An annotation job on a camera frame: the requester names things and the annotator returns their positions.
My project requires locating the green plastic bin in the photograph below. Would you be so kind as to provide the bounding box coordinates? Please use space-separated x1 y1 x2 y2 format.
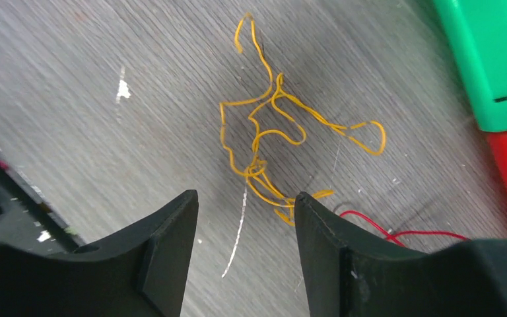
434 0 507 132

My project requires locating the red thin cable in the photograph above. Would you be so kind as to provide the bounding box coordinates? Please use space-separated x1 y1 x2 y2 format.
339 209 471 248

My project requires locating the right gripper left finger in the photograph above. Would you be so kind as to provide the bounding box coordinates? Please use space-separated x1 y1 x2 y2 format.
0 190 199 316

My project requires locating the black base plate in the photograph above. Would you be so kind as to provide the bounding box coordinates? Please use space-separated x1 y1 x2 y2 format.
0 151 85 255

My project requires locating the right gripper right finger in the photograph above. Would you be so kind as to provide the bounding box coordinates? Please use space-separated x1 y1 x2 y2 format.
294 192 507 317

